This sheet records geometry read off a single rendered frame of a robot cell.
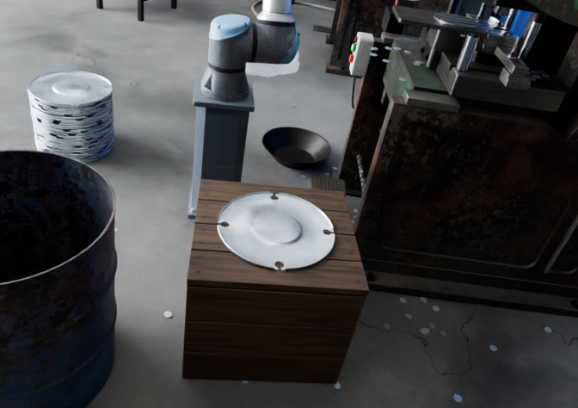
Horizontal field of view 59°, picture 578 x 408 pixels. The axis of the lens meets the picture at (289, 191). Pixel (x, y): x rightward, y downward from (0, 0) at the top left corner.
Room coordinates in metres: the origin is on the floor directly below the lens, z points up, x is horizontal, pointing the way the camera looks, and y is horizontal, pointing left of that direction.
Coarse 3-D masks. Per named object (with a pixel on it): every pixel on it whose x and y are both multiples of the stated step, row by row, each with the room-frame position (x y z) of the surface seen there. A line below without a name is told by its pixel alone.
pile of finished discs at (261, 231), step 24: (264, 192) 1.11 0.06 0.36; (240, 216) 0.99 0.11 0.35; (264, 216) 1.00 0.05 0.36; (288, 216) 1.02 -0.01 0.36; (312, 216) 1.05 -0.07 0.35; (240, 240) 0.90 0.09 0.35; (264, 240) 0.92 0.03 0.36; (288, 240) 0.93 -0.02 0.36; (312, 240) 0.95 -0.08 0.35; (264, 264) 0.84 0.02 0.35; (288, 264) 0.85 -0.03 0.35; (312, 264) 0.87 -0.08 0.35
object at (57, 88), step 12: (60, 72) 1.80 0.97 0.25; (72, 72) 1.82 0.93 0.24; (84, 72) 1.84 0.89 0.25; (36, 84) 1.67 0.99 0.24; (48, 84) 1.68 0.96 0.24; (60, 84) 1.69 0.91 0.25; (72, 84) 1.71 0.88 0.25; (84, 84) 1.73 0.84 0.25; (96, 84) 1.76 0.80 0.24; (108, 84) 1.78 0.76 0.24; (36, 96) 1.58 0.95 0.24; (48, 96) 1.60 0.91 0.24; (60, 96) 1.61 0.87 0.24; (72, 96) 1.63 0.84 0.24; (84, 96) 1.65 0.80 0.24; (96, 96) 1.66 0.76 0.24
